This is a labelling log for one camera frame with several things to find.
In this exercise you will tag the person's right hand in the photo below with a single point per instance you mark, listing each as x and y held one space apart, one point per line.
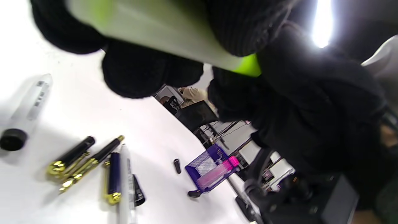
311 93

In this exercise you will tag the person's left hand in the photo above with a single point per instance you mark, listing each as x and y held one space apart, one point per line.
140 77

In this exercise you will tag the yellow highlighter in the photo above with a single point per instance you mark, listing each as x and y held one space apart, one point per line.
161 28

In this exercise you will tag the black marker pen cap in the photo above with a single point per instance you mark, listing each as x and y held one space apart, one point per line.
194 193
139 193
177 166

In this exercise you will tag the black fountain pen cap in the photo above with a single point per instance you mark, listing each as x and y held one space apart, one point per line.
74 151

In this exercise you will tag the blue fountain pen cap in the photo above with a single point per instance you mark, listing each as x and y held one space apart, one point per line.
114 177

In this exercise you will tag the white whiteboard marker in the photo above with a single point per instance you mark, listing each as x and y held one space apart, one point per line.
31 105
125 186

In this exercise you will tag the pink highlighter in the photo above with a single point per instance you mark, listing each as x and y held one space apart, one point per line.
214 175

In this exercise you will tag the black forearm sensor box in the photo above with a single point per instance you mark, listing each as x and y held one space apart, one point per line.
340 199

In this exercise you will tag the black gold fountain pen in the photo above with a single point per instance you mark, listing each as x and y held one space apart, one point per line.
102 152

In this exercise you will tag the blue mesh pen holder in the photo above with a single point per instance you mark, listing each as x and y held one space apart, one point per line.
199 165

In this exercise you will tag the black office chair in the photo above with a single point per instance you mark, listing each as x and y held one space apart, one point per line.
196 116

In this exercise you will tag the ceiling light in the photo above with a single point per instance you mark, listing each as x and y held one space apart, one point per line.
321 25

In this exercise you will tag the person's white shirt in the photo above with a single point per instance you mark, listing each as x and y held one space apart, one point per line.
384 62

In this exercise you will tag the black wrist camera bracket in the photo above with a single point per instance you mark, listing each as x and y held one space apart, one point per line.
279 202

